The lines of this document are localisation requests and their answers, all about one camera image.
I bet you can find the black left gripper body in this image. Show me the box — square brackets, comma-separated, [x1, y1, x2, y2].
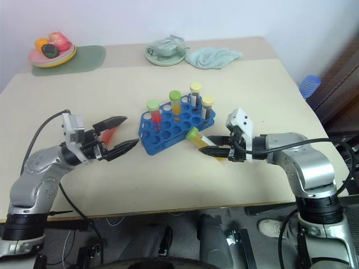
[80, 128, 109, 163]

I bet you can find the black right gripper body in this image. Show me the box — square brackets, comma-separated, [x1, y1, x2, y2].
[227, 126, 248, 163]

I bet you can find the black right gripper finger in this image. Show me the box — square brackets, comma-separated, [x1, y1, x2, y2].
[198, 145, 231, 159]
[206, 135, 232, 146]

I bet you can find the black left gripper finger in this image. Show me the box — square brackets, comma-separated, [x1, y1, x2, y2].
[105, 138, 140, 163]
[93, 115, 128, 133]

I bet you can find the red liquid test tube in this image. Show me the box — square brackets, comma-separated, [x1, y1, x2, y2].
[99, 128, 117, 144]

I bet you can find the yellow liquid tube green cap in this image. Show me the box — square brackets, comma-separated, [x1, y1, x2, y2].
[186, 126, 227, 164]

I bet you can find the blue test tube rack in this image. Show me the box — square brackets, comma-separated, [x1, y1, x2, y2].
[137, 94, 217, 156]

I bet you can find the dark liquid tube yellow cap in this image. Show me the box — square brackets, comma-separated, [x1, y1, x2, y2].
[201, 95, 215, 119]
[189, 81, 204, 108]

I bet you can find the red liquid tube green cap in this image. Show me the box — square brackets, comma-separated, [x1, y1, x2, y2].
[146, 99, 164, 126]

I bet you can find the orange liquid tube green cap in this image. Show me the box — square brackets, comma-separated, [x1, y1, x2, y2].
[168, 90, 183, 116]

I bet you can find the green placemat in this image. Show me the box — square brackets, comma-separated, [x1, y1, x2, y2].
[31, 45, 107, 77]

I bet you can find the yellow plate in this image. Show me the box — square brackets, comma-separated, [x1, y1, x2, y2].
[31, 46, 77, 68]

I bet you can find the teal cloth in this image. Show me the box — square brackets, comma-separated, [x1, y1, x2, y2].
[184, 47, 243, 70]

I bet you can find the light green plate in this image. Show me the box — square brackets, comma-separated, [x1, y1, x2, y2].
[144, 45, 188, 67]

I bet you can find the grey robot leg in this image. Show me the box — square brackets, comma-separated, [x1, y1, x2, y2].
[198, 214, 235, 269]

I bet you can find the white shoe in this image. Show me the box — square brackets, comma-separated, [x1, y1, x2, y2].
[257, 219, 298, 239]

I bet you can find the dark toy avocado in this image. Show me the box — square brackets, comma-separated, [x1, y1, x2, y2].
[41, 43, 61, 59]

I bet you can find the red toy apple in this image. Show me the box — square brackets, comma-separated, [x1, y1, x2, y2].
[48, 31, 71, 52]

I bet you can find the pink plate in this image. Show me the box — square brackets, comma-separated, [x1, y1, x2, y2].
[27, 44, 76, 65]

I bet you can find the orange toy fruit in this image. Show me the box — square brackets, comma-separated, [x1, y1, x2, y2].
[34, 37, 51, 52]

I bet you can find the brown wooden furniture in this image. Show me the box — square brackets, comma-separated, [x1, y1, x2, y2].
[307, 35, 359, 136]

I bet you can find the dark rounded robot body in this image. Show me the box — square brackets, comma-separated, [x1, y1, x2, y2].
[108, 256, 227, 269]

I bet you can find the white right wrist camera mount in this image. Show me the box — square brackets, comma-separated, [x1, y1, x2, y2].
[225, 107, 255, 164]

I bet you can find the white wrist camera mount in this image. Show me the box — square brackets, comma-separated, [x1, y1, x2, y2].
[225, 107, 255, 164]
[61, 112, 88, 164]

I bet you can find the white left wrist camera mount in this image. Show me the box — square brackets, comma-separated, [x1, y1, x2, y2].
[61, 112, 88, 164]

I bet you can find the black table frame bar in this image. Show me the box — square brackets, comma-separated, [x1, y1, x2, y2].
[44, 220, 91, 233]

